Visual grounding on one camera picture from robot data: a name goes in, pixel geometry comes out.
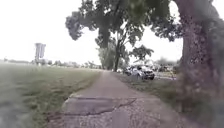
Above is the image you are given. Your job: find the tall leafy tree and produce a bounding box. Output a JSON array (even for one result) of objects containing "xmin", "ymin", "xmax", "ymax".
[{"xmin": 65, "ymin": 0, "xmax": 174, "ymax": 73}]

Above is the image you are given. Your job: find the grey asphalt path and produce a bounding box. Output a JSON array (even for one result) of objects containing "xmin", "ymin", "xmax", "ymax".
[{"xmin": 46, "ymin": 69, "xmax": 201, "ymax": 128}]

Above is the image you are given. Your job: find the large tree trunk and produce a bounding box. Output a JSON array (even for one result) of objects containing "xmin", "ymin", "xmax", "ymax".
[{"xmin": 151, "ymin": 0, "xmax": 224, "ymax": 128}]

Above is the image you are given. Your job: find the grass verge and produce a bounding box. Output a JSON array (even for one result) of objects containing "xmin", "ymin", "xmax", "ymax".
[{"xmin": 111, "ymin": 71, "xmax": 188, "ymax": 113}]

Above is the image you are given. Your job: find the grass field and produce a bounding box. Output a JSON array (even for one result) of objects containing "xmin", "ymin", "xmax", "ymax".
[{"xmin": 0, "ymin": 62, "xmax": 103, "ymax": 128}]

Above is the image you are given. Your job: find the distant row of trees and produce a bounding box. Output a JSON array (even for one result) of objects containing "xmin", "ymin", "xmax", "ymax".
[{"xmin": 0, "ymin": 58, "xmax": 103, "ymax": 70}]

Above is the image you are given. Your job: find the parked car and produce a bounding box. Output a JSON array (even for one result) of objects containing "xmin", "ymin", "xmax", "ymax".
[{"xmin": 123, "ymin": 64, "xmax": 156, "ymax": 81}]

